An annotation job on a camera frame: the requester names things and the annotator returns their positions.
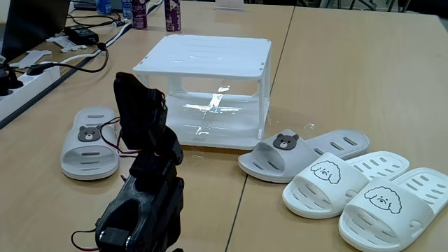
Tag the grey bear slipper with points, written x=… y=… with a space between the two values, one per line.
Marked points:
x=87 y=148
x=280 y=159

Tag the white poodle slipper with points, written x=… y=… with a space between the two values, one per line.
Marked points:
x=385 y=218
x=325 y=190

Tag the white two-shelf shoe rack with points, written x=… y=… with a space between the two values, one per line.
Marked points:
x=210 y=56

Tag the black power adapter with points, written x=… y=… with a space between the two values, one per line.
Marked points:
x=81 y=35

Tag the purple drink can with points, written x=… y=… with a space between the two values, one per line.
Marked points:
x=172 y=15
x=139 y=15

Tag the white flat plastic part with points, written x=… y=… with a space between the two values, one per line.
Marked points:
x=66 y=43
x=29 y=59

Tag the blue drink can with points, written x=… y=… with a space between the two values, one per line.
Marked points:
x=126 y=8
x=103 y=6

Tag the white power strip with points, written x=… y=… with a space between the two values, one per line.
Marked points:
x=31 y=87

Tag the black laptop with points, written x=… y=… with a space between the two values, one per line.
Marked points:
x=31 y=24

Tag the black power plug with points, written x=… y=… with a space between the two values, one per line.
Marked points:
x=10 y=82

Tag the white card stand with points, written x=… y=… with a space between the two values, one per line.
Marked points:
x=230 y=4

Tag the clear tape scrap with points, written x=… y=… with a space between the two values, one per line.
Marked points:
x=309 y=126

